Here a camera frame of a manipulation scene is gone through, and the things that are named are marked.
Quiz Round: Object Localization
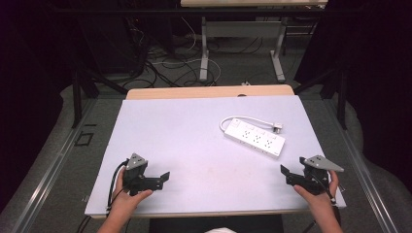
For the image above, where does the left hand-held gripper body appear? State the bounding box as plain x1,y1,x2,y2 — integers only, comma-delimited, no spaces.
121,152,150,197

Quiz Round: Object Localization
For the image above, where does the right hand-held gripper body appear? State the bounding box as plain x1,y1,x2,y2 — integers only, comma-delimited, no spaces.
298,154,345,196

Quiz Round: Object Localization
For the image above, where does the person's right hand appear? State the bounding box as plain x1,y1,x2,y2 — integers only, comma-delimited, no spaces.
292,170,340,210

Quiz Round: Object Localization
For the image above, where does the person's left hand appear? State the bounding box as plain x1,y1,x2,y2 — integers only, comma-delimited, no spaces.
111,168,154,221

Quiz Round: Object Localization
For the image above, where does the white table mat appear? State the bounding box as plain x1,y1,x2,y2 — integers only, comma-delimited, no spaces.
85,95,347,218

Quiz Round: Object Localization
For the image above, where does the person's dark clothing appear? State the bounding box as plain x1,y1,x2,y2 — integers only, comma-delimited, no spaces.
148,214,285,233

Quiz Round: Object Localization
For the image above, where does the black metal stand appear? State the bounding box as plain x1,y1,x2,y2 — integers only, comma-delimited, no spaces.
292,62,348,131
71,62,129,129

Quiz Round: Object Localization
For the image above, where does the wooden table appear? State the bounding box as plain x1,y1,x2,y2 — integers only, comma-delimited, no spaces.
90,84,338,220

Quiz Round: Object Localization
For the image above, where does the dark curtain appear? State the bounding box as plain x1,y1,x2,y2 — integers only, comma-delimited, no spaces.
0,0,82,215
292,0,412,195

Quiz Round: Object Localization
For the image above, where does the desk with white legs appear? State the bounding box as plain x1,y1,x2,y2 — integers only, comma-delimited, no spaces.
180,0,328,83

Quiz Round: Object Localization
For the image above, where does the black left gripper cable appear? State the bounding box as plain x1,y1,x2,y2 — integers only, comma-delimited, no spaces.
106,158,130,217

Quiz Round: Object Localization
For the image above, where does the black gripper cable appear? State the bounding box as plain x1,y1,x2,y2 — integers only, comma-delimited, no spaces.
310,176,343,233
106,158,130,217

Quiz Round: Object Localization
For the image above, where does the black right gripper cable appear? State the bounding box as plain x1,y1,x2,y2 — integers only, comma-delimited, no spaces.
310,176,343,233

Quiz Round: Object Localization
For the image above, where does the aluminium floor rail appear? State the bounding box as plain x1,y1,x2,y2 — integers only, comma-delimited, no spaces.
11,96,99,233
322,96,400,233

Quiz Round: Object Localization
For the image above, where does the white power strip cable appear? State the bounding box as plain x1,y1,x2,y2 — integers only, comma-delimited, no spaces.
219,116,276,134

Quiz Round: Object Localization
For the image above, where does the tangle of floor cables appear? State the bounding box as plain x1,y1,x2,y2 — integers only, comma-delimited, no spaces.
122,16,270,89

